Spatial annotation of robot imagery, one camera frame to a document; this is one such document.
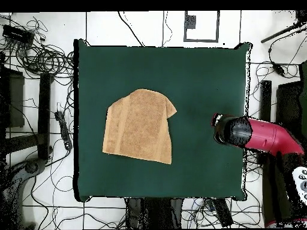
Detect tan terry cloth towel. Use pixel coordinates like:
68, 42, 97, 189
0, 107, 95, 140
102, 88, 177, 165

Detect dark green table cloth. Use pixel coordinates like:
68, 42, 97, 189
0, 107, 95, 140
73, 39, 252, 202

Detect black metal stand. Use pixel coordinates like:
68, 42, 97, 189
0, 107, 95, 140
0, 51, 55, 166
260, 80, 303, 128

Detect black power adapter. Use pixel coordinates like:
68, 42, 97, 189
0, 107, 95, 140
271, 61, 286, 77

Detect black tripod rod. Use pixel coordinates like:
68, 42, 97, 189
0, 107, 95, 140
260, 10, 307, 44

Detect dark grey square tag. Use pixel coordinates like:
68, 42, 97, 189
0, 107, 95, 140
184, 14, 197, 30

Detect black power strip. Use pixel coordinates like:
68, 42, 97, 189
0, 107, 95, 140
54, 110, 73, 151

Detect black electronics box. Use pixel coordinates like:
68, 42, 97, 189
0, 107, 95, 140
2, 24, 35, 46

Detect grey square frame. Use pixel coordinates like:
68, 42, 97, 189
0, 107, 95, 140
183, 10, 221, 43

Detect long black cable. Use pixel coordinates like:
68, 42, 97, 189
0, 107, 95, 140
116, 11, 145, 47

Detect grey pedestal leg round foot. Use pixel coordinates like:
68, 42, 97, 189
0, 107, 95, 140
0, 158, 49, 230

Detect tangled black cable bundle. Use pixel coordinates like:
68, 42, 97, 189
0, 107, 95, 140
0, 14, 75, 80

